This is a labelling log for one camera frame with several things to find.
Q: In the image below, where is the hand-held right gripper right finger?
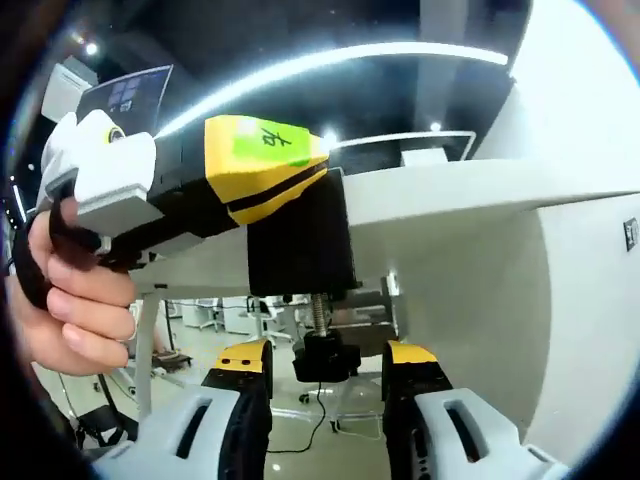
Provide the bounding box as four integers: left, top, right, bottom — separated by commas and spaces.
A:
382, 339, 571, 480

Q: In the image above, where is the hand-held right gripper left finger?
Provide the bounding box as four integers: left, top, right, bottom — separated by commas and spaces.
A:
92, 338, 274, 480

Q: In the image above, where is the black fixed fixture clamp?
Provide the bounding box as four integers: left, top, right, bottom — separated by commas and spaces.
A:
246, 167, 362, 384

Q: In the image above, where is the person's left hand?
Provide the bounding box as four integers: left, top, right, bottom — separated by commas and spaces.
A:
9, 197, 140, 377

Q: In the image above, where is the white ceiling unit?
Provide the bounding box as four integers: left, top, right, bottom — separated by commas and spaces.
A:
42, 55, 96, 121

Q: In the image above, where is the hanging black screen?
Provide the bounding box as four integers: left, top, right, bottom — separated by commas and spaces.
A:
74, 63, 175, 139

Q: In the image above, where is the white office chair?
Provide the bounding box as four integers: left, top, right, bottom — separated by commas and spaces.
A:
249, 297, 291, 341

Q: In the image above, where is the black floor cable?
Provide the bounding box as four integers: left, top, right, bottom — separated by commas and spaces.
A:
264, 382, 329, 454

